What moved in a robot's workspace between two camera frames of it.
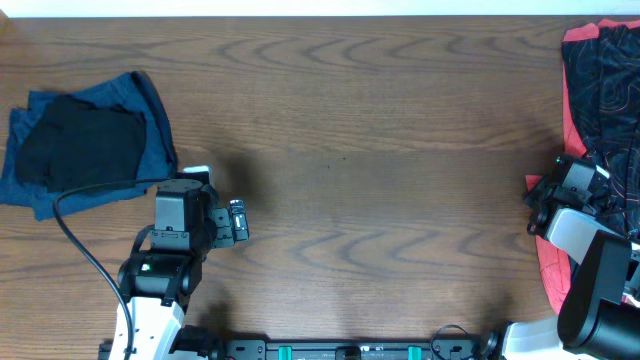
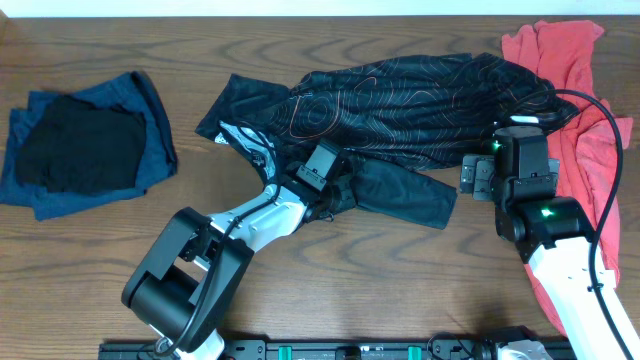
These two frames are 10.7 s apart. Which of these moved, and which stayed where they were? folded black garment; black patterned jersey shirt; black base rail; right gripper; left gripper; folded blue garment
Moved: left gripper; right gripper; black patterned jersey shirt
Stayed: folded black garment; folded blue garment; black base rail
